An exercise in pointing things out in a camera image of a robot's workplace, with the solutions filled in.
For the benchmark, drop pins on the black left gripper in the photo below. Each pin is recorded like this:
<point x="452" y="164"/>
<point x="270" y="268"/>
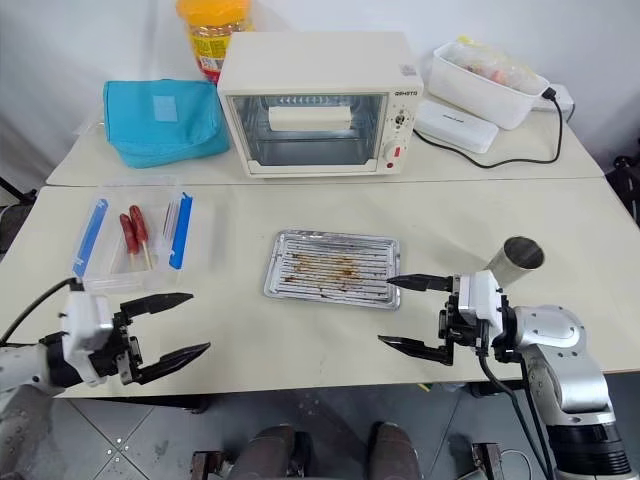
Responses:
<point x="120" y="350"/>

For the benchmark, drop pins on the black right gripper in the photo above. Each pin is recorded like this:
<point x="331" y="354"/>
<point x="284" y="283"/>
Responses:
<point x="465" y="330"/>

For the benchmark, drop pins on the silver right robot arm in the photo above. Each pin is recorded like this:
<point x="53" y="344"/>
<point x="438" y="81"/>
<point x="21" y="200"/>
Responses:
<point x="565" y="350"/>

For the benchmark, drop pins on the steel cup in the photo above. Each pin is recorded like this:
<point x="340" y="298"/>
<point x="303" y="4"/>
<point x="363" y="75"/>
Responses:
<point x="515" y="265"/>

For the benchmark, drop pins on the red sausage on stick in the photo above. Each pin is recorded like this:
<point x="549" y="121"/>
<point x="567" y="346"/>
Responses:
<point x="140" y="227"/>
<point x="129" y="235"/>

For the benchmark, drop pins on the stained metal baking tray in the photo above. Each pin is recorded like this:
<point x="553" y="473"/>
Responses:
<point x="332" y="270"/>

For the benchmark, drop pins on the clear box with blue clips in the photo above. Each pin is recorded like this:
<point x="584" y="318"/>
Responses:
<point x="100" y="235"/>

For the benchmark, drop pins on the dark rounded shape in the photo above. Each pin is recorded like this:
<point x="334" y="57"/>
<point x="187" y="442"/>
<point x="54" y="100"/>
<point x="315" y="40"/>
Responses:
<point x="265" y="452"/>
<point x="395" y="450"/>

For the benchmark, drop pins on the white flat container lid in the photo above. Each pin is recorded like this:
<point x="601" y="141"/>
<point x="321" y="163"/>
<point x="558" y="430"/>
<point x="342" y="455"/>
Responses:
<point x="455" y="125"/>

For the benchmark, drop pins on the blue fabric bag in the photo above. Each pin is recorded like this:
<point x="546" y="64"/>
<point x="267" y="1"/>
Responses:
<point x="160" y="125"/>

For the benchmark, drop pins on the white rectangular food container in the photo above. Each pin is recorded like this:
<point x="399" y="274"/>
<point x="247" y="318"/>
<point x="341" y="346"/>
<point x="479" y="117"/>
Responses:
<point x="475" y="95"/>

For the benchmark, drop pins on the black wheeled chair base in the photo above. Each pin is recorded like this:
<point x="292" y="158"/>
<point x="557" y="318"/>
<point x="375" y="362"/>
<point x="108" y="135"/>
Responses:
<point x="625" y="185"/>

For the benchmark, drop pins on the white power strip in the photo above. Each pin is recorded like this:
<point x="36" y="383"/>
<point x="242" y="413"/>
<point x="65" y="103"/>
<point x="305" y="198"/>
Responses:
<point x="562" y="97"/>

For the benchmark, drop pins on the bagged food in plastic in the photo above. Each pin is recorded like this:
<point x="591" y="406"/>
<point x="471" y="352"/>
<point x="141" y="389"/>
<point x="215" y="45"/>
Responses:
<point x="495" y="62"/>

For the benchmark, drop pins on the cream toaster oven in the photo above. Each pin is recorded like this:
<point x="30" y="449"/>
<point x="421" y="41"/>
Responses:
<point x="310" y="65"/>

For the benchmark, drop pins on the yellow lidded snack jar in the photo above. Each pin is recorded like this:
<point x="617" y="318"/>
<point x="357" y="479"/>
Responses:
<point x="212" y="45"/>

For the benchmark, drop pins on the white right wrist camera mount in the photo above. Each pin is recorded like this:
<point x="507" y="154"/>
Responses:
<point x="480" y="295"/>

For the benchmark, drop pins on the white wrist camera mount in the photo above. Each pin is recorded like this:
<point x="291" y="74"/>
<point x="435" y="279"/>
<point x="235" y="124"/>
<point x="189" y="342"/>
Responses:
<point x="480" y="295"/>
<point x="85" y="320"/>

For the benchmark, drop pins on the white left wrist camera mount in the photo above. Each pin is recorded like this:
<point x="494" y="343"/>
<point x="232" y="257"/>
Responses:
<point x="85" y="320"/>

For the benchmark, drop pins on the dark stand frame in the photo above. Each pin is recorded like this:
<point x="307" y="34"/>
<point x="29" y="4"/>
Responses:
<point x="17" y="195"/>

